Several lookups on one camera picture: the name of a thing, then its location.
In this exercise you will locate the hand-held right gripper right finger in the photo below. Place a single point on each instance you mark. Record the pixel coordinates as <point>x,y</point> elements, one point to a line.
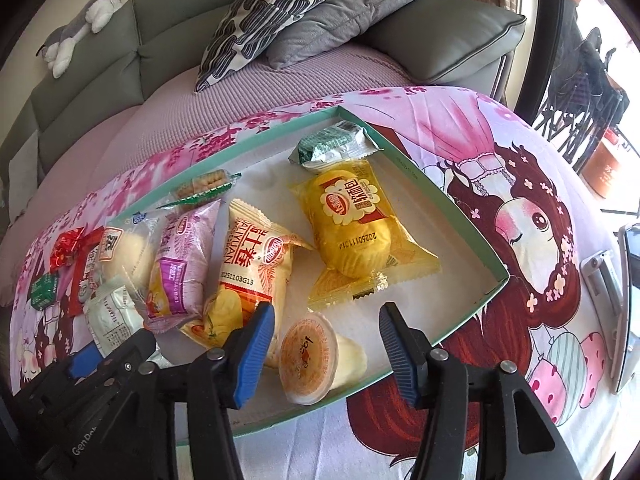
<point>400,355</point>

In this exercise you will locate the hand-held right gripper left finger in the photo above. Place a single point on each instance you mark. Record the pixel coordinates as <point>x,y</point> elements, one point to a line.
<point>250,355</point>

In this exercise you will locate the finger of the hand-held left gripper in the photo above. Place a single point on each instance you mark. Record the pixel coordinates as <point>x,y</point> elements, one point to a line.
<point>82,366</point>
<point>125,347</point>

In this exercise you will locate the white snack packet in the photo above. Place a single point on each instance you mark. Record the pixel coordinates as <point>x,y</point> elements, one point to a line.
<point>110,315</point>

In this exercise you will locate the jelly cup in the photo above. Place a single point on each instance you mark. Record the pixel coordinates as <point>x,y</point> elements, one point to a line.
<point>307,360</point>

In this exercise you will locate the cream orange snack packet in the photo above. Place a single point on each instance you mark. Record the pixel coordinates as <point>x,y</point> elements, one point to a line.
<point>250,270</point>

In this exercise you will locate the pink snack packet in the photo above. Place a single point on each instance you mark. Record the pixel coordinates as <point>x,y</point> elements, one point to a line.
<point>180,260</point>

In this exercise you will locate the teal-edged white box lid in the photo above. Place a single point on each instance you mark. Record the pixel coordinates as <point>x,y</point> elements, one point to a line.
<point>425,240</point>

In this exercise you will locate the yellow snack packet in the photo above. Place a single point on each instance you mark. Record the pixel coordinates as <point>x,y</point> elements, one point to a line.
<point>350,220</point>

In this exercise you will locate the clear biscuit packet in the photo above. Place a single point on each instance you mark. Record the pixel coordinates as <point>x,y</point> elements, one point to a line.
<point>205,182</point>

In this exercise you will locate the mint green snack packet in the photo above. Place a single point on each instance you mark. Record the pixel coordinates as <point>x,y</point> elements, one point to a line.
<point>330,145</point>

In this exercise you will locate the dark red snack packet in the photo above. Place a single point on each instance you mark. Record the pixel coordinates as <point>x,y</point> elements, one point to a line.
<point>82,280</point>

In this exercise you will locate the dark green snack packet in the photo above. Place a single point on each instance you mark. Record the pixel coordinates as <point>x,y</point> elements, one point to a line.
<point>44,291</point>

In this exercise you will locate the shiny red candy packet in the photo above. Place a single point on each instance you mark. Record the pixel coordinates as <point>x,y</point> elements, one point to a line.
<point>65,252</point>

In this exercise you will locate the light grey cushion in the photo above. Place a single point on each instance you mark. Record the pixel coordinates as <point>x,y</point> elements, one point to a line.
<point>22,175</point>

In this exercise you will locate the silver metal stand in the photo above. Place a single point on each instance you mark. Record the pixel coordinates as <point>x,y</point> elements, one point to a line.
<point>602,280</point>

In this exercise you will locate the pink printed blanket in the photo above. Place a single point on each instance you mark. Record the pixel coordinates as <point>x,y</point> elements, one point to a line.
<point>500,160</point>

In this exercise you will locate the white tablet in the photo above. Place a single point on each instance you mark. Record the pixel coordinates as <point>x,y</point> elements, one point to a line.
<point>631,310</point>

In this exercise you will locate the pink sofa cover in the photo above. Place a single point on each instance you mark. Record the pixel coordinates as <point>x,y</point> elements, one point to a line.
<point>300,85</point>

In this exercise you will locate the orange brown pot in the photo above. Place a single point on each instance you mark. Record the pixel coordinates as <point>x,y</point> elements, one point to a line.
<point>607,170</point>

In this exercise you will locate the grey sofa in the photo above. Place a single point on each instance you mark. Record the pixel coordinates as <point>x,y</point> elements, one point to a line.
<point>100,45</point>

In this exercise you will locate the black metal rack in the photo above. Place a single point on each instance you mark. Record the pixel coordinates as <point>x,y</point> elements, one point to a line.
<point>580,100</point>

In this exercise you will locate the grey white plush dog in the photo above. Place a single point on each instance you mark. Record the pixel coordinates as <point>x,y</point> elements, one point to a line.
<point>75,30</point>

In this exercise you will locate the black white patterned pillow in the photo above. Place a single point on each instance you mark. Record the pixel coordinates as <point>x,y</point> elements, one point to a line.
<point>265,15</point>

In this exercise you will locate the grey quilted pillow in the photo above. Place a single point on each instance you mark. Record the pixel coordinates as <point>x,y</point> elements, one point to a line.
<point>340,20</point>

